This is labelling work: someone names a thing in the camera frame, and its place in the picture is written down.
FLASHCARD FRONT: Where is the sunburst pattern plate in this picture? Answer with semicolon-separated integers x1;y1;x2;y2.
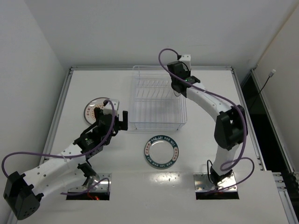
84;97;110;125

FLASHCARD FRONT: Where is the aluminium frame rail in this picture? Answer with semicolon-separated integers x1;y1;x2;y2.
43;67;73;154
231;68;267;171

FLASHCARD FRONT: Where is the green rim lettered plate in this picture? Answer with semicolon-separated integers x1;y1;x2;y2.
144;135;179;169

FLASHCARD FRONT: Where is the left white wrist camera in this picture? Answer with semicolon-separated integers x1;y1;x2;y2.
102;99;120;117

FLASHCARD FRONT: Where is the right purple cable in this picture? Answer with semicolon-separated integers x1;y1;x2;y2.
158;48;255;196

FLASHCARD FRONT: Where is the black cable white plug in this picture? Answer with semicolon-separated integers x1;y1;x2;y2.
249;69;276;112

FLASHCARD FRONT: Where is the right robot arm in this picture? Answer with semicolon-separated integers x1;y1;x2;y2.
167;61;246;185

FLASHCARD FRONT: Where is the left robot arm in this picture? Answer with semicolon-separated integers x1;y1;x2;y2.
3;108;128;220

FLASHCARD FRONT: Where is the metal base plate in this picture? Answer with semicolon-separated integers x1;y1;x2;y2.
193;173;237;193
68;173;112;193

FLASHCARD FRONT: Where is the aluminium frame rail right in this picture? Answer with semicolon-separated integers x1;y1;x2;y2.
231;68;267;171

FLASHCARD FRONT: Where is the white wire dish rack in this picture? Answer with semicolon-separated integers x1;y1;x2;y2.
128;65;187;132

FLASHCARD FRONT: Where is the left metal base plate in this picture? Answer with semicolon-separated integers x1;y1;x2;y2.
68;173;112;193

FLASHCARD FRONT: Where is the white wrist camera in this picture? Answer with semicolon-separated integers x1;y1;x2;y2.
102;99;120;117
178;54;191;71

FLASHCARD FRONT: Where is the aluminium frame rail left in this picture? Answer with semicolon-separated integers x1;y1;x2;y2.
43;67;73;154

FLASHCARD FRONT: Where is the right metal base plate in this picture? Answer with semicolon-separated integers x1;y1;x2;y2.
193;173;237;193

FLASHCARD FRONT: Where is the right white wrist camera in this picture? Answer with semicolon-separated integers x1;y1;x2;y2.
178;54;191;71

